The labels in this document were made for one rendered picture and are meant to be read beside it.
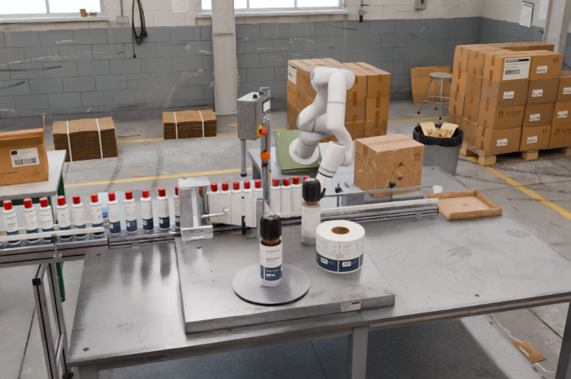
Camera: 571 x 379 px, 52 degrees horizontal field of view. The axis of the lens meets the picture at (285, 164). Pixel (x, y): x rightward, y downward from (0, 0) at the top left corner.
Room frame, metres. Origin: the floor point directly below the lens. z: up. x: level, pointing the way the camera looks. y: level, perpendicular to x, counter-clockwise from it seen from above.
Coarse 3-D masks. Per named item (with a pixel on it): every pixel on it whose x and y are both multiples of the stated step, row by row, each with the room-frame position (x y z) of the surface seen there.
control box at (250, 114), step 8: (248, 96) 2.71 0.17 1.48; (264, 96) 2.72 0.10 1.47; (240, 104) 2.64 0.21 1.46; (248, 104) 2.62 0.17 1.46; (256, 104) 2.62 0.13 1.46; (240, 112) 2.64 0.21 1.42; (248, 112) 2.62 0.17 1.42; (256, 112) 2.62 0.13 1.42; (264, 112) 2.70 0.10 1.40; (240, 120) 2.64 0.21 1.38; (248, 120) 2.62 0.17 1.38; (256, 120) 2.62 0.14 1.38; (240, 128) 2.64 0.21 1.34; (248, 128) 2.62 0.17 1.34; (256, 128) 2.62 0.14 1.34; (240, 136) 2.64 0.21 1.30; (248, 136) 2.63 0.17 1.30; (256, 136) 2.62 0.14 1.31
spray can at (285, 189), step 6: (288, 180) 2.64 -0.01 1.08; (282, 186) 2.64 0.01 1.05; (288, 186) 2.64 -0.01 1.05; (282, 192) 2.63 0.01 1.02; (288, 192) 2.63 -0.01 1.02; (282, 198) 2.63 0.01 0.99; (288, 198) 2.63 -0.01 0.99; (282, 204) 2.63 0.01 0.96; (288, 204) 2.63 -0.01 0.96; (282, 210) 2.63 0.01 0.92; (288, 210) 2.63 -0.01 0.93
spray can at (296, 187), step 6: (294, 180) 2.66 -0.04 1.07; (294, 186) 2.65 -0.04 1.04; (300, 186) 2.66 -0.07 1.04; (294, 192) 2.65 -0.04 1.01; (300, 192) 2.66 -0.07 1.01; (294, 198) 2.65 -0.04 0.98; (300, 198) 2.66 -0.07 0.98; (294, 204) 2.65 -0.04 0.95; (300, 204) 2.66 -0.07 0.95; (294, 210) 2.65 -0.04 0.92; (300, 210) 2.66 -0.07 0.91
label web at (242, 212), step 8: (200, 200) 2.49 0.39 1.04; (216, 200) 2.50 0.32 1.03; (224, 200) 2.49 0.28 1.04; (232, 200) 2.48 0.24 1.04; (240, 200) 2.47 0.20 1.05; (248, 200) 2.46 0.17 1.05; (200, 208) 2.49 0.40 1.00; (216, 208) 2.50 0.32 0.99; (232, 208) 2.48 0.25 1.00; (240, 208) 2.47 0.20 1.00; (248, 208) 2.46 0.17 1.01; (264, 208) 2.43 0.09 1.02; (224, 216) 2.49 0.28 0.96; (232, 216) 2.48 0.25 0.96; (240, 216) 2.47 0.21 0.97; (248, 216) 2.46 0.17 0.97; (240, 224) 2.47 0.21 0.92; (248, 224) 2.46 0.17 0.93
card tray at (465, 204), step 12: (444, 192) 2.99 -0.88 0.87; (456, 192) 3.00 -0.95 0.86; (468, 192) 3.02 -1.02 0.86; (480, 192) 2.99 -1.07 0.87; (444, 204) 2.91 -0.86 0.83; (456, 204) 2.91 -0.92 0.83; (468, 204) 2.91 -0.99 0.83; (480, 204) 2.91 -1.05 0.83; (492, 204) 2.87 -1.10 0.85; (444, 216) 2.76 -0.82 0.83; (456, 216) 2.72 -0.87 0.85; (468, 216) 2.74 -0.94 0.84; (480, 216) 2.76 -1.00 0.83
